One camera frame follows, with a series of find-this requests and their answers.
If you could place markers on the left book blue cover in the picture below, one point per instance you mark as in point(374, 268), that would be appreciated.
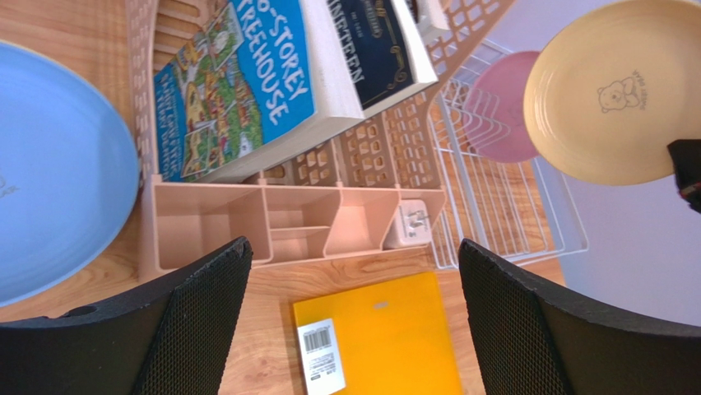
point(259, 83)

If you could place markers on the middle book black cover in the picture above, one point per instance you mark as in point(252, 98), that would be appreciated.
point(385, 54)

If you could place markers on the pink plate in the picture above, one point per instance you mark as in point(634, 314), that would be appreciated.
point(496, 99)

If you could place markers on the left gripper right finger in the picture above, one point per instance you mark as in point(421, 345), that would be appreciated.
point(534, 336)

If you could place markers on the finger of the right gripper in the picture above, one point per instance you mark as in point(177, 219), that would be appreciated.
point(685, 156)

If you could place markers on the centre orange plastic sheet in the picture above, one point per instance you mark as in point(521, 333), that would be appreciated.
point(387, 338)

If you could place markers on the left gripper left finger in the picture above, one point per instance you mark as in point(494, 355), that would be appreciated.
point(171, 335)

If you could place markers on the blue plate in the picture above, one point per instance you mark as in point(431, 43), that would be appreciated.
point(69, 173)

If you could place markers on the white power adapter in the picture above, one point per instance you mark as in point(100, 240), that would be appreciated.
point(410, 226)

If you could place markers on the pink plastic file organizer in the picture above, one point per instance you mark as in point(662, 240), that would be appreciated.
point(337, 200)

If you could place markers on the white wire dish rack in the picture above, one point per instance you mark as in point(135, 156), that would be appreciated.
point(524, 211)

